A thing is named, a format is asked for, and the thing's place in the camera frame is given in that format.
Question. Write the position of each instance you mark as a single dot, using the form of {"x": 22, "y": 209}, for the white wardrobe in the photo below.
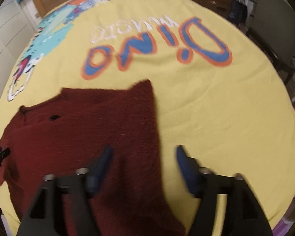
{"x": 7, "y": 34}

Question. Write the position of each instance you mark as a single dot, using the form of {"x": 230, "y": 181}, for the dark red sweater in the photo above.
{"x": 88, "y": 120}

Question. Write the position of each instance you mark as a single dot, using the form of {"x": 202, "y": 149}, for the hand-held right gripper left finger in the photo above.
{"x": 101, "y": 164}

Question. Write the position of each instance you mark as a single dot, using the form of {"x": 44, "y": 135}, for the grey chair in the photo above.
{"x": 275, "y": 24}

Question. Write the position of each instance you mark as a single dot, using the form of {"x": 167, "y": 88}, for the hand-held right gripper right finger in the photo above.
{"x": 184, "y": 165}

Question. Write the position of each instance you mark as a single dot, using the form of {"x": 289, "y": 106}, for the wooden headboard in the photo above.
{"x": 51, "y": 2}

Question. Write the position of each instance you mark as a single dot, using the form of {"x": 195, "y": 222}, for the yellow printed blanket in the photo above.
{"x": 211, "y": 103}

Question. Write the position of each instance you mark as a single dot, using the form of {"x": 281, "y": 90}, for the dark blue tote bag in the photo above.
{"x": 237, "y": 11}

